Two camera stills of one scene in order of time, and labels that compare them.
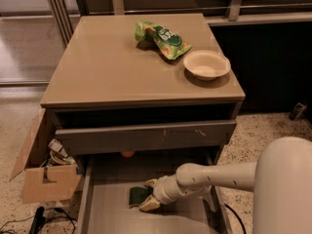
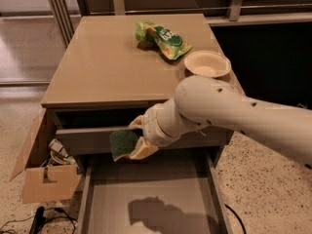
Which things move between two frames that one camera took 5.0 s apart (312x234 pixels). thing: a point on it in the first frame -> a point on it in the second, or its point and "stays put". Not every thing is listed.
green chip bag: x=169 y=41 stays put
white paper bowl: x=207 y=64 stays put
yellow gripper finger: x=151 y=182 -> x=137 y=122
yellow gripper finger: x=150 y=204 -> x=142 y=150
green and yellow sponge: x=137 y=194 -> x=123 y=142
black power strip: x=39 y=220 stays put
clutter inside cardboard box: x=58 y=155 stays put
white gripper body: x=161 y=188 -> x=152 y=129
